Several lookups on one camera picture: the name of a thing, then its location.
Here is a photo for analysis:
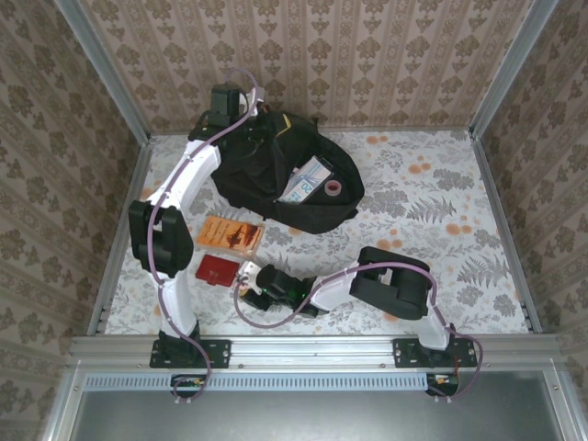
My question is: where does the orange paperback book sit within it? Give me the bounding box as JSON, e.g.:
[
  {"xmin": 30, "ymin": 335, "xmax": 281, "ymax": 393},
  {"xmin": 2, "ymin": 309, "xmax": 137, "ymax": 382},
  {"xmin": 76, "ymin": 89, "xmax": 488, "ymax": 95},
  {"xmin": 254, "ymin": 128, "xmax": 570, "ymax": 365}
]
[{"xmin": 196, "ymin": 215, "xmax": 267, "ymax": 257}]

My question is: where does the floral patterned table cover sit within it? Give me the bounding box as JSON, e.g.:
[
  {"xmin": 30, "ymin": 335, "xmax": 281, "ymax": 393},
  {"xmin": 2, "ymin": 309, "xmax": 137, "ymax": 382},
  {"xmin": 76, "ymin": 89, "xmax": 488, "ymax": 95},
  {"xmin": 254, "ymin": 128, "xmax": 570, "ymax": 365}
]
[{"xmin": 104, "ymin": 130, "xmax": 532, "ymax": 336}]

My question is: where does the thin aluminium table edge rail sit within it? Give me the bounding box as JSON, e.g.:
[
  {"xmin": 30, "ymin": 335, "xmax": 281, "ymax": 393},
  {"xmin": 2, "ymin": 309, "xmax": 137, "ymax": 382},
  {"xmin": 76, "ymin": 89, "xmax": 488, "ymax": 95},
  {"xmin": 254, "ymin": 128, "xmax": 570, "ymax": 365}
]
[{"xmin": 147, "ymin": 126, "xmax": 474, "ymax": 138}]

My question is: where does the black connector board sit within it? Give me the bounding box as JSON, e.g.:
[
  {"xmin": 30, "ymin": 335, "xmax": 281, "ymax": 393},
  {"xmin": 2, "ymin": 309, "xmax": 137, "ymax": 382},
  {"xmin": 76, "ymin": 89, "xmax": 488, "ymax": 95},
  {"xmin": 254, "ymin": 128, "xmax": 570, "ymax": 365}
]
[
  {"xmin": 425, "ymin": 371, "xmax": 461, "ymax": 399},
  {"xmin": 170, "ymin": 372, "xmax": 213, "ymax": 400}
]

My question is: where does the aluminium table side rail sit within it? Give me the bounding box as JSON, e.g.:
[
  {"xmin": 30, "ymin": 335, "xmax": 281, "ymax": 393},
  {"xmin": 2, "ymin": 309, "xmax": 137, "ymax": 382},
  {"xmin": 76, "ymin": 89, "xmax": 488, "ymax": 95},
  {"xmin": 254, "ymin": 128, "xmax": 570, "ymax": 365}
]
[
  {"xmin": 470, "ymin": 132, "xmax": 544, "ymax": 335},
  {"xmin": 86, "ymin": 137, "xmax": 155, "ymax": 336}
]

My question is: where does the long aluminium mounting rail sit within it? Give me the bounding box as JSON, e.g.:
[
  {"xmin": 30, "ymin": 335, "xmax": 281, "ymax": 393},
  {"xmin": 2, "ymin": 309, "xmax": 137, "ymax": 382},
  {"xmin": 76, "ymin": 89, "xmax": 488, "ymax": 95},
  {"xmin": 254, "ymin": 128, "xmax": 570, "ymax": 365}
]
[{"xmin": 67, "ymin": 334, "xmax": 565, "ymax": 368}]

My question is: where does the grey metal sheet panel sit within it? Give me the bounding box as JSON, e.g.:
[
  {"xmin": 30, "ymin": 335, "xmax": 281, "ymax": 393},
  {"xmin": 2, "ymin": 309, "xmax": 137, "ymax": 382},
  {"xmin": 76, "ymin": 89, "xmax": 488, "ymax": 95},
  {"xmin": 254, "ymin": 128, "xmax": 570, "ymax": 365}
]
[{"xmin": 43, "ymin": 369, "xmax": 582, "ymax": 441}]

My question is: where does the dark red wallet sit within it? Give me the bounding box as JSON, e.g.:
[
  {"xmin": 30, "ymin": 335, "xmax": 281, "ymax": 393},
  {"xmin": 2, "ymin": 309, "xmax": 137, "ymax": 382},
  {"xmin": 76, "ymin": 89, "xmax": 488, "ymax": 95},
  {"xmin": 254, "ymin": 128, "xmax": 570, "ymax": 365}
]
[{"xmin": 194, "ymin": 254, "xmax": 243, "ymax": 289}]

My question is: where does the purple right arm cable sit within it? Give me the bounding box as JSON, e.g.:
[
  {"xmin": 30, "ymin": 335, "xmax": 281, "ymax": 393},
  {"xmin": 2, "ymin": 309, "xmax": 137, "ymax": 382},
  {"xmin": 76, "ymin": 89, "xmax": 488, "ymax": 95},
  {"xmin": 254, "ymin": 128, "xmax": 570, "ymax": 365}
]
[{"xmin": 232, "ymin": 261, "xmax": 483, "ymax": 401}]

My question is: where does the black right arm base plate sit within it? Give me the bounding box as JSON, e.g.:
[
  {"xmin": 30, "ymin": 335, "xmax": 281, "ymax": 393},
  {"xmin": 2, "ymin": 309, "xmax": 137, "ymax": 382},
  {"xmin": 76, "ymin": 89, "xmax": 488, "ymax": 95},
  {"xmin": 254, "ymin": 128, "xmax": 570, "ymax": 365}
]
[{"xmin": 392, "ymin": 337, "xmax": 479, "ymax": 368}]

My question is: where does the grey slotted cable duct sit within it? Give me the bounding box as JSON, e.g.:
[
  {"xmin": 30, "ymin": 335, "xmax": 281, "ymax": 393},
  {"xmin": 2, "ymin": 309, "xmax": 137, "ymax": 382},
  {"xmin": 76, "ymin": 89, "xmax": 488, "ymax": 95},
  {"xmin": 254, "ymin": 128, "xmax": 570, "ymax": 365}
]
[{"xmin": 84, "ymin": 372, "xmax": 433, "ymax": 392}]

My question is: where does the black backpack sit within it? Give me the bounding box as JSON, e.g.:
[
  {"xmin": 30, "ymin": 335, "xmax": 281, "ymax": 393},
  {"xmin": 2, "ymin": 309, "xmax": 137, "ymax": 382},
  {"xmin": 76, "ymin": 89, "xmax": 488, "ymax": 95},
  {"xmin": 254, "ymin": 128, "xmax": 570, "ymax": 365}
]
[{"xmin": 213, "ymin": 111, "xmax": 367, "ymax": 236}]

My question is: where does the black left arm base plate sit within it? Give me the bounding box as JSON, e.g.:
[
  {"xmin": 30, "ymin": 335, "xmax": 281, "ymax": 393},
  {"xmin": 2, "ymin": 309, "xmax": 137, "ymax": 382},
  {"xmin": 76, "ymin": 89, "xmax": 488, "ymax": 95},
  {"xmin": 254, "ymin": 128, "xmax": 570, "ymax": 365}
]
[{"xmin": 150, "ymin": 338, "xmax": 232, "ymax": 370}]

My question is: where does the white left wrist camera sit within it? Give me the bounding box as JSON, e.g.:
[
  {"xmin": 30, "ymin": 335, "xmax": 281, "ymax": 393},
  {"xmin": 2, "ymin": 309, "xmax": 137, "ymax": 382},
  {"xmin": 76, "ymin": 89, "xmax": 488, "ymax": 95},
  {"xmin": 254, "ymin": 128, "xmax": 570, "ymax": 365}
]
[{"xmin": 236, "ymin": 86, "xmax": 266, "ymax": 119}]

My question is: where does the white blue paper pack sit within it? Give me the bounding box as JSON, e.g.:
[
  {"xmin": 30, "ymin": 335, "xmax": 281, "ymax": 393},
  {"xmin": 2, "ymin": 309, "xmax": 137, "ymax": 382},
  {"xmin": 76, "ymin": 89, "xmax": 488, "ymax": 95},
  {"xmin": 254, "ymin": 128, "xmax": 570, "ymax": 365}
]
[{"xmin": 277, "ymin": 154, "xmax": 335, "ymax": 207}]

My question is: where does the aluminium frame post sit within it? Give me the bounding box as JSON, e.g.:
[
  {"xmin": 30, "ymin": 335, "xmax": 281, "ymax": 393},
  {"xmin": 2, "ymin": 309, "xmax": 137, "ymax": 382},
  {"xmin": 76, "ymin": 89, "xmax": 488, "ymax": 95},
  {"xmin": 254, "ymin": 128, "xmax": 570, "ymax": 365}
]
[
  {"xmin": 53, "ymin": 0, "xmax": 153, "ymax": 144},
  {"xmin": 468, "ymin": 0, "xmax": 560, "ymax": 139}
]

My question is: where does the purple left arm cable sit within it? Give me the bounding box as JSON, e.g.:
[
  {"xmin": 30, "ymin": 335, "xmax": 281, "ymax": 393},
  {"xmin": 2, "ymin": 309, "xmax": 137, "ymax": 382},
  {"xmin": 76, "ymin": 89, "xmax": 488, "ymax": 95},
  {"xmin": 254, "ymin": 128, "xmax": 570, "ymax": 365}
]
[{"xmin": 151, "ymin": 67, "xmax": 263, "ymax": 405}]

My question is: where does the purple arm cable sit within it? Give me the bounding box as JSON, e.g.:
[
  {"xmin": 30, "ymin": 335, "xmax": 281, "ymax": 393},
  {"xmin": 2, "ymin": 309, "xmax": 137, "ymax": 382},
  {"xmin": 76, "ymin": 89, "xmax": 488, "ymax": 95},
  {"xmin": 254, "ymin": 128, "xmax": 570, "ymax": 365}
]
[
  {"xmin": 151, "ymin": 67, "xmax": 263, "ymax": 405},
  {"xmin": 232, "ymin": 261, "xmax": 483, "ymax": 401}
]

